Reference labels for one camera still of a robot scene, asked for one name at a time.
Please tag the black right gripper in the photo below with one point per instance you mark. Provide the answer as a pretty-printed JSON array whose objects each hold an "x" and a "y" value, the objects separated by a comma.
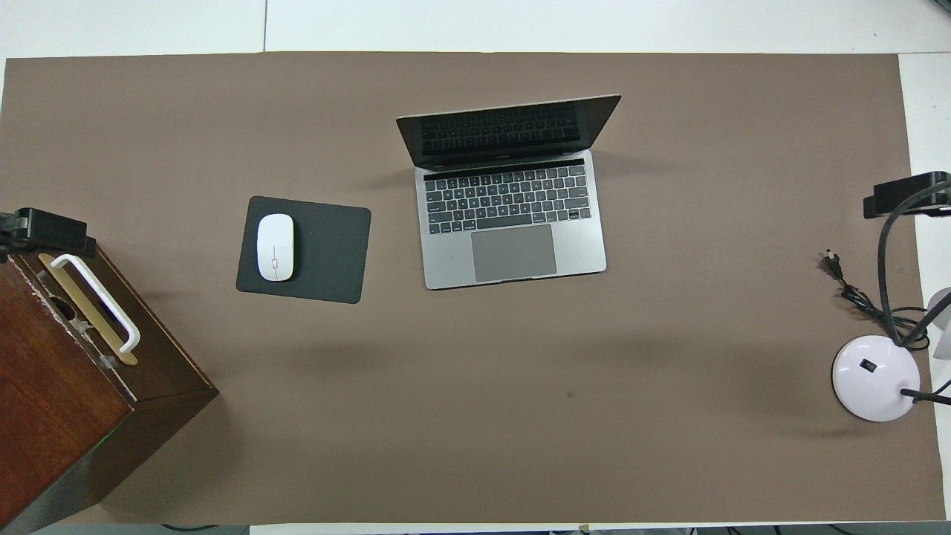
[{"x": 884, "y": 195}]

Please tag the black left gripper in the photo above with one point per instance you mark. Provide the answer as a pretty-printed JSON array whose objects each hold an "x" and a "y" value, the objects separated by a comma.
[{"x": 63, "y": 234}]

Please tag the silver laptop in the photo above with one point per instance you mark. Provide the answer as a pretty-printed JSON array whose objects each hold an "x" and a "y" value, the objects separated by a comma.
[{"x": 446, "y": 253}]

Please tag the dark brown wooden box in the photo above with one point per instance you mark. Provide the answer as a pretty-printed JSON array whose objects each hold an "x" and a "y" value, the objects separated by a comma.
[{"x": 59, "y": 416}]

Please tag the white desk lamp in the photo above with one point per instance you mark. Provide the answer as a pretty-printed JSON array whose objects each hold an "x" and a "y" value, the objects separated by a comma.
[{"x": 869, "y": 386}]

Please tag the white computer mouse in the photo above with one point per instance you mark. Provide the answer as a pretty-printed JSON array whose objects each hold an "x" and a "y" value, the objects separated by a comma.
[{"x": 275, "y": 245}]

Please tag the brown table mat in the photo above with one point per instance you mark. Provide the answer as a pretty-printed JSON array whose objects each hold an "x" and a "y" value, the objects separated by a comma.
[{"x": 669, "y": 334}]

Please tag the black mouse pad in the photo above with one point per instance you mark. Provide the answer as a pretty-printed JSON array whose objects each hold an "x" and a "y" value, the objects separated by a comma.
[{"x": 330, "y": 253}]

